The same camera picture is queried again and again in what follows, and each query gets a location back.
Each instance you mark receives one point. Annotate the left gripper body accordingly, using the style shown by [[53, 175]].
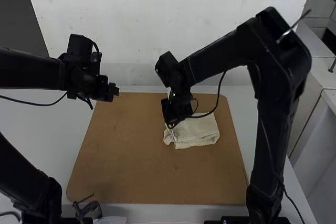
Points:
[[102, 89]]

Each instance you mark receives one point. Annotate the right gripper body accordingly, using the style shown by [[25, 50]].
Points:
[[182, 106]]

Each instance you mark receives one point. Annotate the pale towel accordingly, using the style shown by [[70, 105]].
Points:
[[194, 132]]

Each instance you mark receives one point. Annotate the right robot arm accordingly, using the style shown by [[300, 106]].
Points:
[[273, 103]]

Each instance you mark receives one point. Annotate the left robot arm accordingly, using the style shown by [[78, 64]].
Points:
[[26, 69]]

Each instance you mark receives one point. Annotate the cork mat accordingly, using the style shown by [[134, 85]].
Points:
[[131, 155]]

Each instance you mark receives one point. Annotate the black clamp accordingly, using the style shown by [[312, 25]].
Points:
[[84, 207]]

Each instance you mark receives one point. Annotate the white cabinet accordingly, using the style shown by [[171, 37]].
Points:
[[315, 129]]

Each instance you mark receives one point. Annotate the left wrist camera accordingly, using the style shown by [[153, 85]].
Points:
[[96, 57]]

